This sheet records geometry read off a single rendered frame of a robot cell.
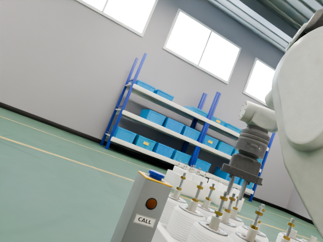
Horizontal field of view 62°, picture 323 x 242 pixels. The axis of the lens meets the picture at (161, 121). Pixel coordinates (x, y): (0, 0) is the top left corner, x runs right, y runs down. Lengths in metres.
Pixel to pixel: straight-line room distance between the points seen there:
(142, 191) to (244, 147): 0.36
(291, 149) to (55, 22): 5.70
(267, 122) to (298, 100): 0.54
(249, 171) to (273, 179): 7.38
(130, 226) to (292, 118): 0.44
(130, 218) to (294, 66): 0.46
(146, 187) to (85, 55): 5.26
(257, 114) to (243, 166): 0.16
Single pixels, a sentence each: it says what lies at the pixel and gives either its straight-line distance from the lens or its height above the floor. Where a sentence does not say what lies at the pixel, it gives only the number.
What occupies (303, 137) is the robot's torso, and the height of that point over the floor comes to 0.45.
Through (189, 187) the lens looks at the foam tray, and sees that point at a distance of 3.09.
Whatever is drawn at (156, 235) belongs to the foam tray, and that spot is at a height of 0.16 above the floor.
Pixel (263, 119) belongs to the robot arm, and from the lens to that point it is 0.86.
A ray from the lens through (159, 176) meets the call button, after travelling 0.64.
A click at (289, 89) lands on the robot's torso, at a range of 0.34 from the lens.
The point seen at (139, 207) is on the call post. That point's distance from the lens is 0.63.
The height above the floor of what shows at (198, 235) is 0.23.
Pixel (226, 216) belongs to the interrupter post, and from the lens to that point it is 0.87.
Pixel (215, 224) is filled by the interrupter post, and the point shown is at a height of 0.26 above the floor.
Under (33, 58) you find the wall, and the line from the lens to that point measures 5.75.
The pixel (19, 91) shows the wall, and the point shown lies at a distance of 5.70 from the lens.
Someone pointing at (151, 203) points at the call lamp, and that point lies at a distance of 0.63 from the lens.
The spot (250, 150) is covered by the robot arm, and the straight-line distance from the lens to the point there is 0.83.
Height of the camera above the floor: 0.39
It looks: 5 degrees up
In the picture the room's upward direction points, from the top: 22 degrees clockwise
